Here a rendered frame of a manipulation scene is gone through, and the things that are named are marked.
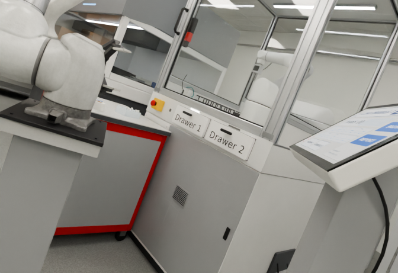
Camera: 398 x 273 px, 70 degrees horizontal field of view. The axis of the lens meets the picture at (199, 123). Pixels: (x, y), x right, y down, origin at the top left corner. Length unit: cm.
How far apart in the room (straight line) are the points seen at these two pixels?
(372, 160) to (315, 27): 88
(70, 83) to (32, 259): 57
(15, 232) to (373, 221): 101
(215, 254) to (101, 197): 68
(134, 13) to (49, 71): 139
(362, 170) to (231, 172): 87
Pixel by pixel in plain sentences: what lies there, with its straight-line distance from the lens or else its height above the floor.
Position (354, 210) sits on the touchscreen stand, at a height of 89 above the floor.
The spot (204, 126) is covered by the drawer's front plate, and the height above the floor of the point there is 88.
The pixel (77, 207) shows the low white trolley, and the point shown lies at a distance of 167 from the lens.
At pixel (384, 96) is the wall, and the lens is 457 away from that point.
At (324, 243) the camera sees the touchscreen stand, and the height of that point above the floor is 78.
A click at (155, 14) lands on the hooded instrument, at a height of 149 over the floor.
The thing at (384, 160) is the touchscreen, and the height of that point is 102.
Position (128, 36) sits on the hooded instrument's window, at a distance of 226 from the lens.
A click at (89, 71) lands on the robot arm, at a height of 96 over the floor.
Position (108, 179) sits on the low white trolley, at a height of 42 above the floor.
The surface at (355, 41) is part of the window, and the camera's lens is 177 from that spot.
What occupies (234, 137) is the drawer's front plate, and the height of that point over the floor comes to 89.
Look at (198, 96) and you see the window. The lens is 168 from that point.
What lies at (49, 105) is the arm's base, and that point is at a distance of 97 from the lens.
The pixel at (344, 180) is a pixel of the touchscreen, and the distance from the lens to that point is 61.
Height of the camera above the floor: 99
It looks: 4 degrees down
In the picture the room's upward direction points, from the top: 22 degrees clockwise
